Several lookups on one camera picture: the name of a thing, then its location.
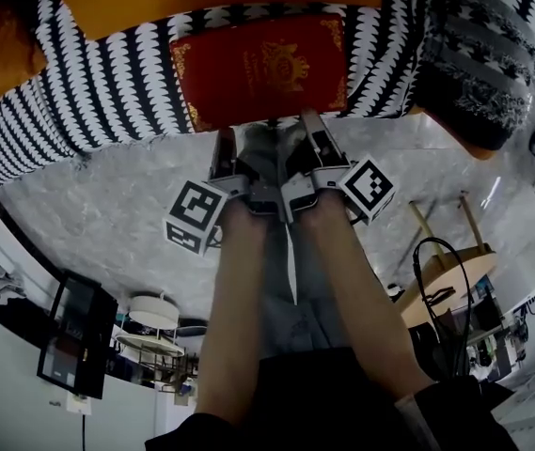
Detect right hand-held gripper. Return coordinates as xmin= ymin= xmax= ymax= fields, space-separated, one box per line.
xmin=279 ymin=107 xmax=398 ymax=227

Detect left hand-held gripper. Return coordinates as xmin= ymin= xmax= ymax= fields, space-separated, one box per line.
xmin=163 ymin=128 xmax=280 ymax=258

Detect red book with gold print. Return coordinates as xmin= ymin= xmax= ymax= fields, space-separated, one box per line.
xmin=168 ymin=12 xmax=349 ymax=134

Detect person's right forearm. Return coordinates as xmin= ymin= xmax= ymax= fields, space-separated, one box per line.
xmin=294 ymin=194 xmax=437 ymax=402

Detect person's left forearm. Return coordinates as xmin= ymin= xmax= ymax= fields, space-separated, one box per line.
xmin=193 ymin=198 xmax=269 ymax=428

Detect person's legs in jeans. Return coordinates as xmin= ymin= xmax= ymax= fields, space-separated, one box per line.
xmin=233 ymin=117 xmax=358 ymax=357

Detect white round lamp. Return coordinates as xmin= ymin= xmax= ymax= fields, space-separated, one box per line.
xmin=127 ymin=292 xmax=180 ymax=332

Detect wooden stool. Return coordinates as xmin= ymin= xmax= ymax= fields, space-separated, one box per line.
xmin=396 ymin=194 xmax=498 ymax=331

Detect black grey patterned fringed pillow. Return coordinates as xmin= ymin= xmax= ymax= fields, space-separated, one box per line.
xmin=411 ymin=0 xmax=535 ymax=153

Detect round white side table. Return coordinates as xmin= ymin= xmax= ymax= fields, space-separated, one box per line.
xmin=114 ymin=332 xmax=187 ymax=360

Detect black framed cabinet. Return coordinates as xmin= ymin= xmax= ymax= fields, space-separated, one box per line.
xmin=36 ymin=270 xmax=119 ymax=400

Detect person's black top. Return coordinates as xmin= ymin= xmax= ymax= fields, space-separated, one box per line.
xmin=143 ymin=345 xmax=520 ymax=451

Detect black cable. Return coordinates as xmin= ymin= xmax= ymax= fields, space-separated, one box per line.
xmin=411 ymin=236 xmax=477 ymax=381

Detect framed wall picture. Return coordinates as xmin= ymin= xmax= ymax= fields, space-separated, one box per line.
xmin=0 ymin=229 xmax=64 ymax=350

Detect white wall socket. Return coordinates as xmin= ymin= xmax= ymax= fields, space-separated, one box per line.
xmin=65 ymin=391 xmax=94 ymax=416

